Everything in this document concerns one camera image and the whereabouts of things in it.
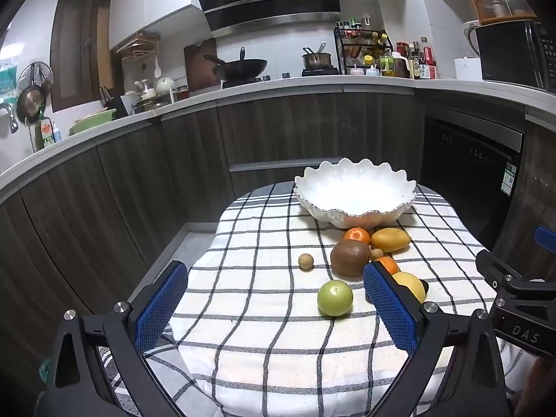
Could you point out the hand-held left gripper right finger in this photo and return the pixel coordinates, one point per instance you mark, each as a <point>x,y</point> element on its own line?
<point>386,304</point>

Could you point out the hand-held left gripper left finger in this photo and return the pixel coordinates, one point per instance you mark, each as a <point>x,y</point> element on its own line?
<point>160,304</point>

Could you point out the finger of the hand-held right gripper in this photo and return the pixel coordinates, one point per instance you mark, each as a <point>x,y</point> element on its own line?
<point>545,236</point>
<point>499,267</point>

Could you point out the yellow lemon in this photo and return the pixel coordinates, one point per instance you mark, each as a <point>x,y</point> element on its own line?
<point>410,284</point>

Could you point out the large mandarin orange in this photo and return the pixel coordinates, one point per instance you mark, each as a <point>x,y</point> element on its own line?
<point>389,265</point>

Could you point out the green apple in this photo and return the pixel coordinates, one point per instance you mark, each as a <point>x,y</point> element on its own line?
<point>334,297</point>

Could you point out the brown kiwi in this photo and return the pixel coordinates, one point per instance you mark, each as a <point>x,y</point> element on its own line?
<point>349,257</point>

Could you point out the white scalloped bowl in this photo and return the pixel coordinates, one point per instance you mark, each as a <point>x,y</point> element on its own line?
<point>352,195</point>

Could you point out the brown longan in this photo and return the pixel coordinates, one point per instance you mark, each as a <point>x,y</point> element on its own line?
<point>306,262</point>
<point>376,254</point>

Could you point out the yellow mango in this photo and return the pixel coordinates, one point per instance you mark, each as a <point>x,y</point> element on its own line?
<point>391,239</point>

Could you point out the small mandarin orange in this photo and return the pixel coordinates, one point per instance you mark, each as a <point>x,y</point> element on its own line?
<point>357,235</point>

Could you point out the black built-in dishwasher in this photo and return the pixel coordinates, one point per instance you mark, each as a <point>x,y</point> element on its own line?
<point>469,173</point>

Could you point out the black and white checked cloth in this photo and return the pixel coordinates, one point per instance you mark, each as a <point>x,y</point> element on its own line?
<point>260,312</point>

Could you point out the white round appliance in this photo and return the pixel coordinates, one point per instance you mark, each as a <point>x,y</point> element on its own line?
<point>468,69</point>

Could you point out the black microwave oven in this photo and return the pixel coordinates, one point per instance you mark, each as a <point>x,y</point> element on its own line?
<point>508,54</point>

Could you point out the green basin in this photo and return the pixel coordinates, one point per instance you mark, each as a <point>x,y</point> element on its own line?
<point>93,122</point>

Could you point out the steel pot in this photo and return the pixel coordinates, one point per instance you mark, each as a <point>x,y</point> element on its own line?
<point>150,104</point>

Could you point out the black knife block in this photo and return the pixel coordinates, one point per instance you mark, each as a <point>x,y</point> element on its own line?
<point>114,105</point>

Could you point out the green dish soap bottle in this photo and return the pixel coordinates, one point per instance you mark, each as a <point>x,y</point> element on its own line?
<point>47,132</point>

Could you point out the red label bottle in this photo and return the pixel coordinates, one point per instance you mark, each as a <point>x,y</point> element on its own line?
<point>428,63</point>

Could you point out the white electric kettle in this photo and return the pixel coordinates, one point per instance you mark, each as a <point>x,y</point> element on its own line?
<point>471,39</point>

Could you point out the red jar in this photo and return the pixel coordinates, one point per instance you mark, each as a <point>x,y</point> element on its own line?
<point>182,93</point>

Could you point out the dark soy sauce bottle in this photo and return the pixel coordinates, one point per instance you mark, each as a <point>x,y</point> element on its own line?
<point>415,63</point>

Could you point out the white teapot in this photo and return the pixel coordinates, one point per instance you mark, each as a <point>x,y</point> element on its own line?
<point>165,86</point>

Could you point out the dark sauce jug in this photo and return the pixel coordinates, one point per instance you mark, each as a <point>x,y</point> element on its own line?
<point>402,66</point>

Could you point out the yellow oil bottle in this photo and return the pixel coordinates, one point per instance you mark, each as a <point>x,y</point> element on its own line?
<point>388,66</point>

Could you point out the white condiment jars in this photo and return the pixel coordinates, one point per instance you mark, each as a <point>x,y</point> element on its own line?
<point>364,71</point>

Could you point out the white hanging spoon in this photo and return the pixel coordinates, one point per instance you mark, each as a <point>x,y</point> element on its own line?
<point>158,69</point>

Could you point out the black cooktop burner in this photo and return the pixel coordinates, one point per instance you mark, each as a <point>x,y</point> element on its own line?
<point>320,71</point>

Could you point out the dark wooden cutting board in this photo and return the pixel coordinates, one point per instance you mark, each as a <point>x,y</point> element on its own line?
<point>197,65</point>

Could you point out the hanging frying pan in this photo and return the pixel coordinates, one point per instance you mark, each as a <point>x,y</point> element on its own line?
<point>30,97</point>

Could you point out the black wok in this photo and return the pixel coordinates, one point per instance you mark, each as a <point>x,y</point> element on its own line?
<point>243,68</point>

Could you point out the steel saucepan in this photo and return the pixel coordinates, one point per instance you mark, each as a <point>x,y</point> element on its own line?
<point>317,58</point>

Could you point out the brown wooden door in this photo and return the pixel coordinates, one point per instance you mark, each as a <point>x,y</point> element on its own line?
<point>76,47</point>

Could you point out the wooden wall rack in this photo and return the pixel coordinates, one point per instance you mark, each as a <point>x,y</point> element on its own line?
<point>137,43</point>

